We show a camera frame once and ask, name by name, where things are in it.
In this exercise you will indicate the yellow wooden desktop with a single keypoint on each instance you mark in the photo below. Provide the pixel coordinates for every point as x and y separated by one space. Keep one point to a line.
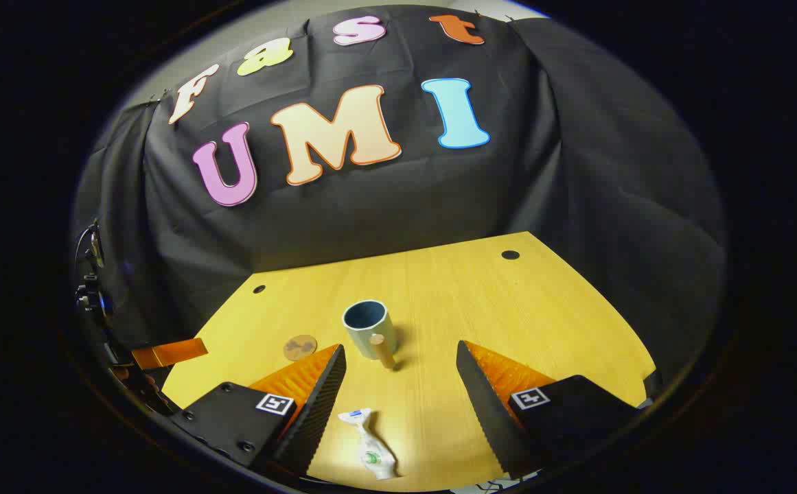
439 302

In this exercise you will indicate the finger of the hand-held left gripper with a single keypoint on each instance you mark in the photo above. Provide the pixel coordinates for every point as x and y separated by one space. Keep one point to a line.
171 353

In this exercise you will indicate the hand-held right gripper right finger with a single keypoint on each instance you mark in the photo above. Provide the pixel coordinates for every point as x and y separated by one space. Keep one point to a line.
484 405

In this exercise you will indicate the round cork coaster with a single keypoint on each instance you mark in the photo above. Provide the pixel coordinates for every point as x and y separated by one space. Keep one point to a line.
299 348

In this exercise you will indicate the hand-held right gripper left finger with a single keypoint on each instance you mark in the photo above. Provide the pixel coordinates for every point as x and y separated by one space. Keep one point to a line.
319 405

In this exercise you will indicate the black backdrop cloth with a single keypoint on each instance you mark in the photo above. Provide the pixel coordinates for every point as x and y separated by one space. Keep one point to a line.
384 206

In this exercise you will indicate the white toothpaste tube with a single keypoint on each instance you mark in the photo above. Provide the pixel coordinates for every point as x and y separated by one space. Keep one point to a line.
375 453

